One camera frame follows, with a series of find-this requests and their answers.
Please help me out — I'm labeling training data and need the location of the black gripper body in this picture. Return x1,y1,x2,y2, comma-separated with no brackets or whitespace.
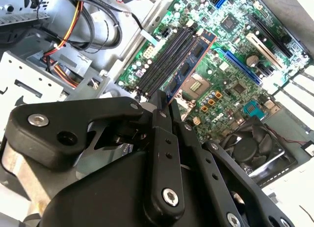
40,150,228,227

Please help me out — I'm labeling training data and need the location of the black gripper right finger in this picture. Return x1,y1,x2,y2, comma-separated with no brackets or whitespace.
171,99,294,227

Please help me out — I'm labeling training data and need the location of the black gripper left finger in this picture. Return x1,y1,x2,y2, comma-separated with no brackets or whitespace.
4,89,186,221

